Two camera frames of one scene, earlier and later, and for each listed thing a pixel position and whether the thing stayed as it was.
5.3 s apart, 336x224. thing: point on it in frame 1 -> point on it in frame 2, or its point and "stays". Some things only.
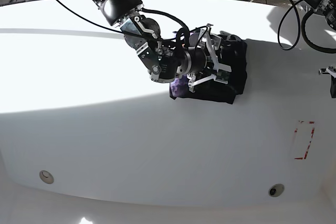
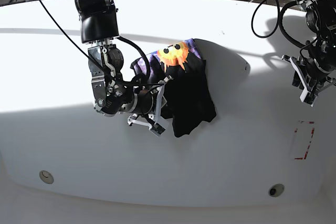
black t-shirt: x=232 y=56 -> x=188 y=97
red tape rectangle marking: x=312 y=133 stays
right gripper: x=197 y=60 -> x=145 y=103
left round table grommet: x=46 y=177 stays
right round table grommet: x=276 y=190 stays
